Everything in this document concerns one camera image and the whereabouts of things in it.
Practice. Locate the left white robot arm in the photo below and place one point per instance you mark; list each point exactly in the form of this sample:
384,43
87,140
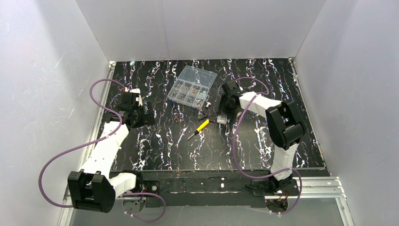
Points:
92,188

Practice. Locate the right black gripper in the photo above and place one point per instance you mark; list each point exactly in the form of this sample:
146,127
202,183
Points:
227,90

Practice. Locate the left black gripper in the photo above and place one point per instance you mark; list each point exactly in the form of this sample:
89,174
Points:
128,97

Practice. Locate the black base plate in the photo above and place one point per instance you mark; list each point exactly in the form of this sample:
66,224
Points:
213,188

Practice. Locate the yellow handled screwdriver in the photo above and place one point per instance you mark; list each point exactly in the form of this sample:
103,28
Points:
199,129

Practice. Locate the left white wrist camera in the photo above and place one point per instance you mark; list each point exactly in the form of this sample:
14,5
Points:
136,98

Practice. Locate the aluminium rail frame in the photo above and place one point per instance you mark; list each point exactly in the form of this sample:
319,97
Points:
316,184

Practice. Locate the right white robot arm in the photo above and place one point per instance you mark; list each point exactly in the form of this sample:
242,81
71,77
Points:
283,120

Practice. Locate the clear plastic screw organizer box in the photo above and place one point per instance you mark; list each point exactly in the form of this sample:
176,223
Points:
192,87

